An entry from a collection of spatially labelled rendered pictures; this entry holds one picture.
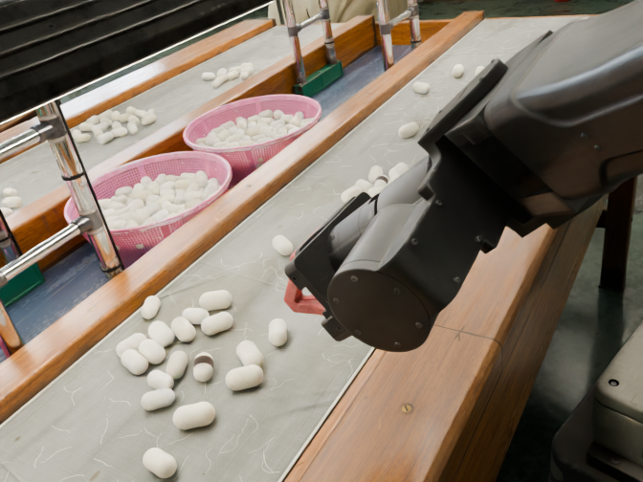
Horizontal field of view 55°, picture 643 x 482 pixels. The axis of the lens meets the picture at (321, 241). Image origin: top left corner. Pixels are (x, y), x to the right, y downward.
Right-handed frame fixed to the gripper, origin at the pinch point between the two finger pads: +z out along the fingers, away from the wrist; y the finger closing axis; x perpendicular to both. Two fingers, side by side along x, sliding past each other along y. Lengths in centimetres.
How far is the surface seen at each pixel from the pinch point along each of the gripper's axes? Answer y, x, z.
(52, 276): -10, -23, 57
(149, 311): -3.2, -8.0, 26.2
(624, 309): -116, 75, 46
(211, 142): -48, -26, 50
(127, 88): -68, -55, 82
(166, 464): 12.1, 3.2, 12.3
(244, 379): 1.4, 3.3, 12.3
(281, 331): -5.6, 2.9, 12.7
